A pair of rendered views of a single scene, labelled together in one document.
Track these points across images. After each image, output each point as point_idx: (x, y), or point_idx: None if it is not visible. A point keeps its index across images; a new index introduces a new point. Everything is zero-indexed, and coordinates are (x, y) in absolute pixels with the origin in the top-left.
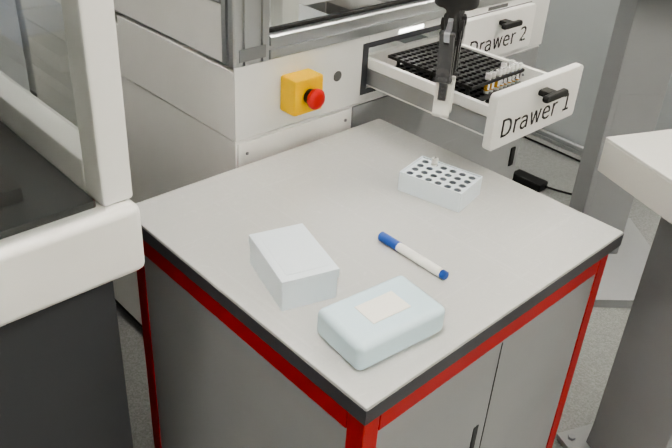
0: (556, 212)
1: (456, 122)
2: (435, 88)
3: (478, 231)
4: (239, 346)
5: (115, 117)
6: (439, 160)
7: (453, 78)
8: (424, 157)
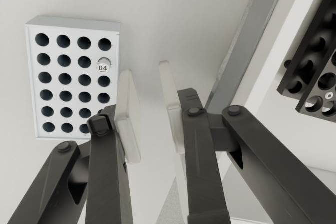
0: (136, 206)
1: (223, 73)
2: (117, 105)
3: (21, 157)
4: None
5: None
6: (189, 31)
7: (175, 148)
8: (116, 37)
